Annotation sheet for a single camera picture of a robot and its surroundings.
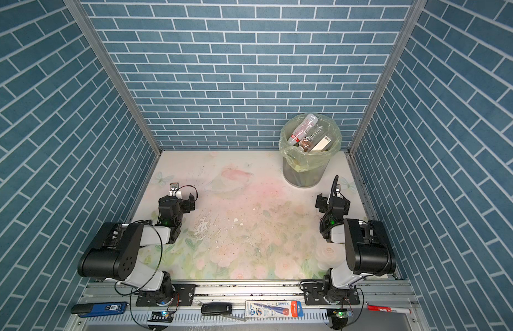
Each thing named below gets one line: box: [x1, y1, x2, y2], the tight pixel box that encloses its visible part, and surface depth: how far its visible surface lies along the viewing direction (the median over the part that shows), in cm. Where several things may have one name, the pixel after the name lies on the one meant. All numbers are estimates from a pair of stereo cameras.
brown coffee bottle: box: [299, 137, 313, 152], surface depth 96 cm
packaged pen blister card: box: [244, 299, 305, 318], surface depth 72 cm
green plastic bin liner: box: [278, 113, 342, 174], surface depth 92 cm
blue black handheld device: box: [70, 301, 131, 318], surface depth 69 cm
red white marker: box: [366, 304, 411, 314], surface depth 72 cm
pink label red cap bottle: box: [287, 113, 318, 146], surface depth 96 cm
